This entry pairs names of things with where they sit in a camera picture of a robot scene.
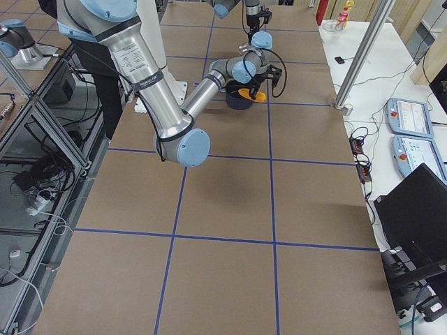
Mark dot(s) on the aluminium frame post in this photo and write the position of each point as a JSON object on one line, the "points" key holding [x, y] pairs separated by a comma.
{"points": [[373, 30]]}

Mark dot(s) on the yellow toy corn cob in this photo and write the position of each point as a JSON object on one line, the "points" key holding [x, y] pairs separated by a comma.
{"points": [[253, 95]]}

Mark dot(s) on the plastic drink bottle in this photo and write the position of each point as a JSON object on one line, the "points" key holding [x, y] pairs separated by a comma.
{"points": [[343, 17]]}

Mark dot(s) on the teach pendant tablet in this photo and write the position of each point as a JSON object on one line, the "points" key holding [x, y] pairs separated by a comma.
{"points": [[408, 117], [410, 152]]}

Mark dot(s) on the dark blue saucepan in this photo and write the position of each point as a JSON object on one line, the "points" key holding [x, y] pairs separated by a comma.
{"points": [[237, 97]]}

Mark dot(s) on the black laptop computer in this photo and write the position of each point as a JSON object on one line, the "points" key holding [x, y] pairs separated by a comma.
{"points": [[415, 211]]}

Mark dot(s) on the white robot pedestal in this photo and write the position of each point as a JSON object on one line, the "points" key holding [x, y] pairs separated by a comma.
{"points": [[151, 41]]}

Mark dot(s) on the black orange power strip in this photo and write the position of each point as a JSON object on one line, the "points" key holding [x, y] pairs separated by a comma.
{"points": [[362, 161]]}

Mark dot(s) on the lower teach pendant tablet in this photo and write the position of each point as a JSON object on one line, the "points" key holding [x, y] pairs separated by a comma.
{"points": [[410, 152]]}

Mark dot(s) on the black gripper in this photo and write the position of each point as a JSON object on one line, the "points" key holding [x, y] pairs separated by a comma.
{"points": [[251, 19], [259, 77]]}

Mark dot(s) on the upper teach pendant tablet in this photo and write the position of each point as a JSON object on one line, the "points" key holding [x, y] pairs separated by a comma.
{"points": [[408, 117]]}

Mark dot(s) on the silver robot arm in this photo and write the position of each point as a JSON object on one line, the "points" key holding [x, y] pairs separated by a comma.
{"points": [[131, 32], [222, 8]]}

